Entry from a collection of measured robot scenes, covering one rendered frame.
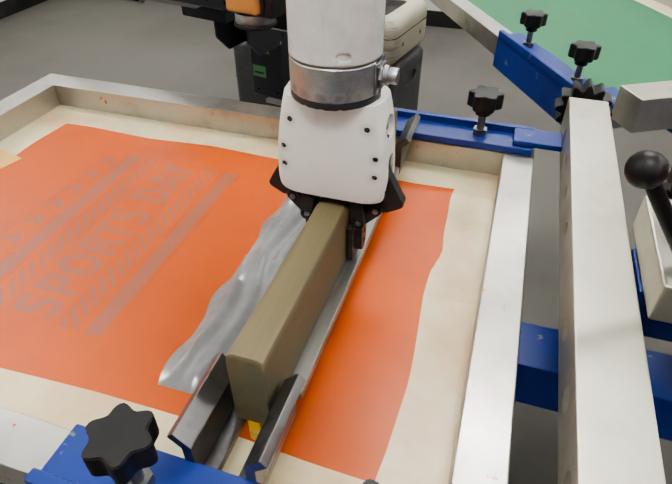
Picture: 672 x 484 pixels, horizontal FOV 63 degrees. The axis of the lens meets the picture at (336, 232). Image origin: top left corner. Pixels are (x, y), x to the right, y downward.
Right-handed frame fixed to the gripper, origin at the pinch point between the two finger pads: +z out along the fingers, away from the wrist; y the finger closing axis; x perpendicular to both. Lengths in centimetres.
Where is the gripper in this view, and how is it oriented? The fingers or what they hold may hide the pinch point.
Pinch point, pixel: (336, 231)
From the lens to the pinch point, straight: 55.0
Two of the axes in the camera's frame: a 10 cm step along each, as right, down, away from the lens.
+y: -9.5, -1.9, 2.4
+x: -3.1, 5.9, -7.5
